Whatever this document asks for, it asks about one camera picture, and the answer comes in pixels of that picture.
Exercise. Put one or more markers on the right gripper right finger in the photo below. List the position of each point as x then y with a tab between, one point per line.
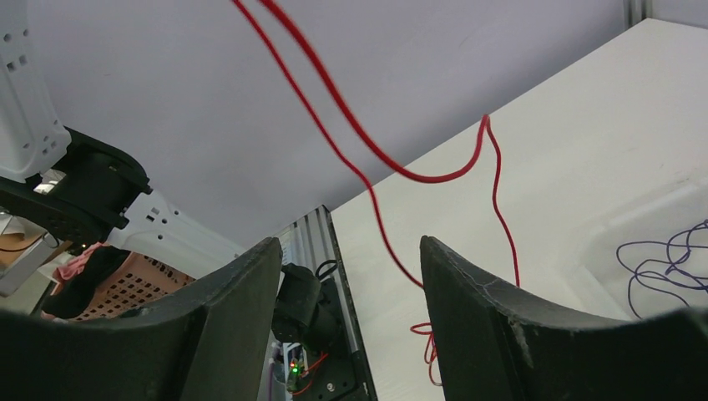
496	341

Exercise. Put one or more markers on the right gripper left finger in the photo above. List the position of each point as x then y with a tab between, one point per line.
206	341

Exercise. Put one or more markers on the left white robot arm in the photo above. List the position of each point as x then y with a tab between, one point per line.
80	189

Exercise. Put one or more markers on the pink perforated basket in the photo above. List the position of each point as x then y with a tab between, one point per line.
104	282

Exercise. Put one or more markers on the clear plastic bin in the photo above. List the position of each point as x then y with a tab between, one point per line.
644	259

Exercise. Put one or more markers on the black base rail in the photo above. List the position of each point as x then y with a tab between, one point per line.
318	348

